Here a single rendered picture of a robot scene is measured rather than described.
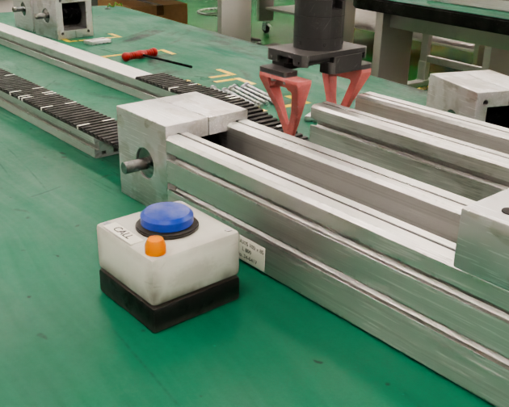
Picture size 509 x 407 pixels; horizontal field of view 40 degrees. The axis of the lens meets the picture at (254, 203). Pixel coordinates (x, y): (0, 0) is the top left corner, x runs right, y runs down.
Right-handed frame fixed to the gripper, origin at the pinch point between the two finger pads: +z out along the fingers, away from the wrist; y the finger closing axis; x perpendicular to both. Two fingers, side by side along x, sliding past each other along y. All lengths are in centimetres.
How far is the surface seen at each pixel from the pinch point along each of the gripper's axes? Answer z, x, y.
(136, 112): -5.0, 1.2, -23.6
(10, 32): 2, 86, -1
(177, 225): -2.4, -18.3, -32.3
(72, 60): 2, 58, -2
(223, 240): -1.2, -20.3, -29.6
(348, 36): 38, 187, 214
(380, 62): 27, 101, 136
